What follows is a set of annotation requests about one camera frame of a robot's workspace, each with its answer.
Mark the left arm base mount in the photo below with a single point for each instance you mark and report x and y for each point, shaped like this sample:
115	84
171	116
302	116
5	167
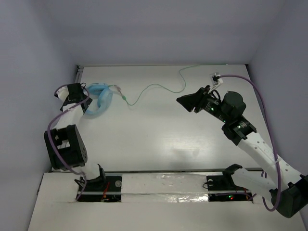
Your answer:
102	192

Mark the aluminium rail strip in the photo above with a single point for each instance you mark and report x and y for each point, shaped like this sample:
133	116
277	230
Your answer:
168	171

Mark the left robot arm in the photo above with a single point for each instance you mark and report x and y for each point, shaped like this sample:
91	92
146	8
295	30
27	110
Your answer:
64	143

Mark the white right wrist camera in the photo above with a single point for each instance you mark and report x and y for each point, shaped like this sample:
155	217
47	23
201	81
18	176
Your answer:
216	80

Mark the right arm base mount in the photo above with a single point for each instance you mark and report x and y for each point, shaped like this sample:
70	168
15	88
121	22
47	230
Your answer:
219	190

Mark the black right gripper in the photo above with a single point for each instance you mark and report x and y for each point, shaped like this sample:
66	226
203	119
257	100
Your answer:
196	99

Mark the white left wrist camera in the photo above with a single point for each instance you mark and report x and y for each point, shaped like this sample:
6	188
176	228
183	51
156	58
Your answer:
62	93

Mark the light blue headphones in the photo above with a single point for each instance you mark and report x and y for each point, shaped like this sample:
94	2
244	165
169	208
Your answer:
104	98

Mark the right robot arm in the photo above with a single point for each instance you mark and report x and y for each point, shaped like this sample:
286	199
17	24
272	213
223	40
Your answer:
285	187

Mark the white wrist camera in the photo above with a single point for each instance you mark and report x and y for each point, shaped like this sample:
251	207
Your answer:
62	93
216	80

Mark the white front panel board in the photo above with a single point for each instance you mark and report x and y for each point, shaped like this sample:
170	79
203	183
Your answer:
57	210

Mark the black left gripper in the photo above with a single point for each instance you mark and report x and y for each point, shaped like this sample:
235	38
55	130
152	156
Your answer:
80	100

